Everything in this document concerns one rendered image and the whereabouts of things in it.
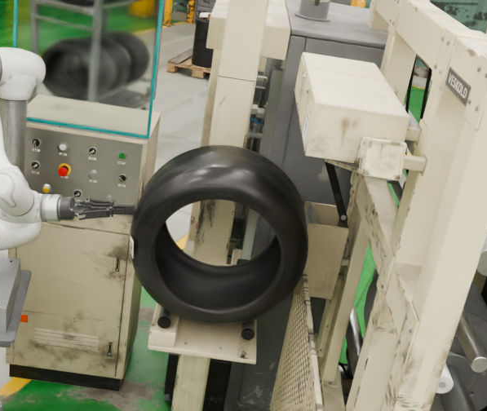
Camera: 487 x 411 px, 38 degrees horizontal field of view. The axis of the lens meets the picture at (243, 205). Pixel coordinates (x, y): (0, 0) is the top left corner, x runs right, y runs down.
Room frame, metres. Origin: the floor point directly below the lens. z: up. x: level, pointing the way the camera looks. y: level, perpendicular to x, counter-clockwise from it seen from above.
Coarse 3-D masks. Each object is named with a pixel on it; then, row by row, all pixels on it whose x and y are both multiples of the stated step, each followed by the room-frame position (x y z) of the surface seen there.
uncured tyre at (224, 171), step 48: (144, 192) 2.08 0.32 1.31; (192, 192) 1.97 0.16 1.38; (240, 192) 1.98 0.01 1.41; (288, 192) 2.06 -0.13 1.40; (144, 240) 1.97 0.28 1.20; (288, 240) 1.99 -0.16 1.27; (144, 288) 2.00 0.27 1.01; (192, 288) 2.20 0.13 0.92; (240, 288) 2.22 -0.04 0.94; (288, 288) 2.00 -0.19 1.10
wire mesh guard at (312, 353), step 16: (304, 288) 2.19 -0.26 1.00; (304, 304) 2.10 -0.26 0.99; (288, 320) 2.39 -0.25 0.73; (304, 320) 2.08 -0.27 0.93; (288, 336) 2.37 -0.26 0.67; (304, 336) 2.00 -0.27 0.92; (288, 352) 2.27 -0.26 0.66; (304, 352) 1.94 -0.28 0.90; (288, 368) 2.18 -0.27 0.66; (304, 368) 1.88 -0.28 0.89; (288, 384) 2.12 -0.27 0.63; (304, 384) 1.82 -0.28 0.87; (288, 400) 2.06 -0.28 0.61; (304, 400) 1.76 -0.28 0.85; (320, 400) 1.59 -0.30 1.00
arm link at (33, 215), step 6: (36, 192) 2.06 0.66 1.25; (36, 198) 2.04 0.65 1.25; (36, 204) 2.02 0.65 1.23; (0, 210) 2.02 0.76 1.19; (30, 210) 2.00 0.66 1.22; (36, 210) 2.02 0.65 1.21; (0, 216) 2.02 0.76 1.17; (6, 216) 2.02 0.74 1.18; (12, 216) 1.99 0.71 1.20; (18, 216) 1.98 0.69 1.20; (24, 216) 1.99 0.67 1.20; (30, 216) 2.01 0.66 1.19; (36, 216) 2.03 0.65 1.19; (12, 222) 2.03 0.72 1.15; (18, 222) 2.03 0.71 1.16; (24, 222) 2.02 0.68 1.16; (30, 222) 2.03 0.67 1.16; (36, 222) 2.04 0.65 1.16
